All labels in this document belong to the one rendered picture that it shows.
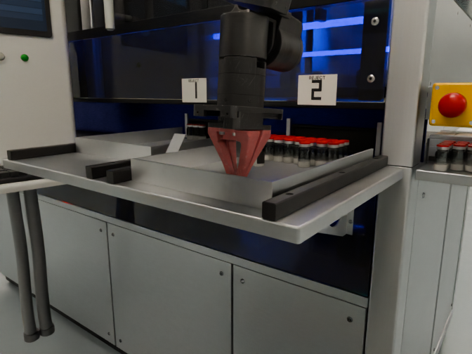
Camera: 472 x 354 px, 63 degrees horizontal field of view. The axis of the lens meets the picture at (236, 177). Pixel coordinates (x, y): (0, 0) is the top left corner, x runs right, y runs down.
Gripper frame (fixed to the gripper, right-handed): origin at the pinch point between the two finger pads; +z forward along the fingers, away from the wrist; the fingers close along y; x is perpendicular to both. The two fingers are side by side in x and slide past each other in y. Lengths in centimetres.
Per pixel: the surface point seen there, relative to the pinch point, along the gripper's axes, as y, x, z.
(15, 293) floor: 40, 172, 89
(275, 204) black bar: -3.5, -8.2, 1.0
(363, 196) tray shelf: 15.6, -10.7, 2.3
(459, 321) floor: 155, -11, 80
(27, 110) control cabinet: 13, 87, -6
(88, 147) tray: 8.8, 49.1, 0.8
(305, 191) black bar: 3.2, -8.0, 0.5
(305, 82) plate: 34.6, 10.3, -15.3
